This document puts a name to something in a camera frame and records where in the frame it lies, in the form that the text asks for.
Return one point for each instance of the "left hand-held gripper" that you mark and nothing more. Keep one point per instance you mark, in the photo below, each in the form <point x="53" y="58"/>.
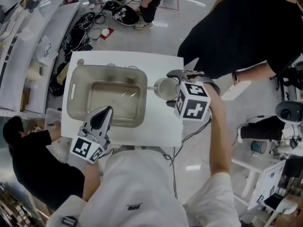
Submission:
<point x="87" y="148"/>

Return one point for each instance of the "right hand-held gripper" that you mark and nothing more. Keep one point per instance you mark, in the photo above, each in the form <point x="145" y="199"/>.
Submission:
<point x="193" y="100"/>

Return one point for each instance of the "white cup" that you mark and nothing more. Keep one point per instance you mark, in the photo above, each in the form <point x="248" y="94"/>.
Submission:
<point x="165" y="89"/>

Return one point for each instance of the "translucent grey plastic tub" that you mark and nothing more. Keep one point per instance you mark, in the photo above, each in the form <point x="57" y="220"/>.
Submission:
<point x="78" y="79"/>

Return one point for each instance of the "person's left forearm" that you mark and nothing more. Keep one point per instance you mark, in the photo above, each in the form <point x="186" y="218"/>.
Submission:
<point x="91" y="181"/>

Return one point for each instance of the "person's right forearm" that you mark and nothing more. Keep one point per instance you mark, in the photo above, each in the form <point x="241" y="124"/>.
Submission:
<point x="219" y="138"/>

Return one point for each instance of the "tan cardboard piece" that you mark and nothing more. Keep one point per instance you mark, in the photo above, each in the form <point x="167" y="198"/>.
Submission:
<point x="63" y="73"/>

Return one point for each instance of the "white flat box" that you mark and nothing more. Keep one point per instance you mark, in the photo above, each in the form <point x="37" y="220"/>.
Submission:
<point x="236" y="91"/>

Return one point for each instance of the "person's right hand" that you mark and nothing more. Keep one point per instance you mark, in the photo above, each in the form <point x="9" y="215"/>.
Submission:
<point x="195" y="74"/>

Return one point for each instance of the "clear plastic bin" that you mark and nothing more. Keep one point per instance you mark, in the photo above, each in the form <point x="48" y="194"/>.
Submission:
<point x="53" y="119"/>

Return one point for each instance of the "black bag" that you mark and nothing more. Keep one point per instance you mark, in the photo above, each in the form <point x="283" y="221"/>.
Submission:
<point x="55" y="86"/>

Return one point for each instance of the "person's white shirt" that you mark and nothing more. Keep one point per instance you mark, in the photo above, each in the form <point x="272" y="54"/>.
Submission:
<point x="142" y="193"/>

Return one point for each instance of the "cream rounded object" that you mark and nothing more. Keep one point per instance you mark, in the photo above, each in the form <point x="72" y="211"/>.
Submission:
<point x="32" y="72"/>

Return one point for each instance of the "red mat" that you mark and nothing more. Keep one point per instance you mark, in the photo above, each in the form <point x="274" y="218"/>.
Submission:
<point x="111" y="33"/>

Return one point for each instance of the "black oval case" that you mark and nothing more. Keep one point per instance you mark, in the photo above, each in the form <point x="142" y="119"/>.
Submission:
<point x="126" y="15"/>

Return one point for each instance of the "small white bowl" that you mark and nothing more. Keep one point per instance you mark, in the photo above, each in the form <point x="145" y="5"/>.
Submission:
<point x="105" y="32"/>

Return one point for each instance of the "white perforated basket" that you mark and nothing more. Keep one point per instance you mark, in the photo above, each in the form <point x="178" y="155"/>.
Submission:
<point x="47" y="51"/>

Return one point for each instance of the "blue bucket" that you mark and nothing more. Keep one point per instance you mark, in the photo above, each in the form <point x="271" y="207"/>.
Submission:
<point x="259" y="147"/>

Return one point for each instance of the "white metal shelf rack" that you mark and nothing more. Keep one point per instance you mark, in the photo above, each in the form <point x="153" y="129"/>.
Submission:
<point x="19" y="55"/>

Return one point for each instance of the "white side table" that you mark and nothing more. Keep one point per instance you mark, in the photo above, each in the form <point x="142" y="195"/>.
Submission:
<point x="251" y="169"/>

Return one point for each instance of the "black swivel chair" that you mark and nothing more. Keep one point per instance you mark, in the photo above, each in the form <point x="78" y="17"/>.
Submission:
<point x="288" y="79"/>

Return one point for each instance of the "white marker board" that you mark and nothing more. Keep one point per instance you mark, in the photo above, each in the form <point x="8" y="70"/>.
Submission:
<point x="267" y="185"/>

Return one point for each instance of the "grey round camera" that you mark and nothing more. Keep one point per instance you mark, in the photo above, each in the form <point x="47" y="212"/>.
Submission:
<point x="287" y="111"/>

